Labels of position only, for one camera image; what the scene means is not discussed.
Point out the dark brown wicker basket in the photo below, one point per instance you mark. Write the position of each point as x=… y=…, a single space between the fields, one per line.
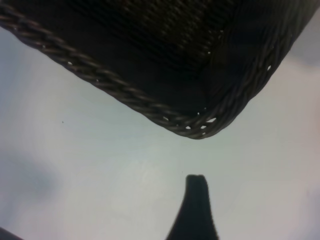
x=150 y=50

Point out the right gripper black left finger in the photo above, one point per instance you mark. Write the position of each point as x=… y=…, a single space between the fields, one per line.
x=187 y=220

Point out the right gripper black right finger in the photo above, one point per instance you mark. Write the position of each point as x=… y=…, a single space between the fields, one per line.
x=205 y=220

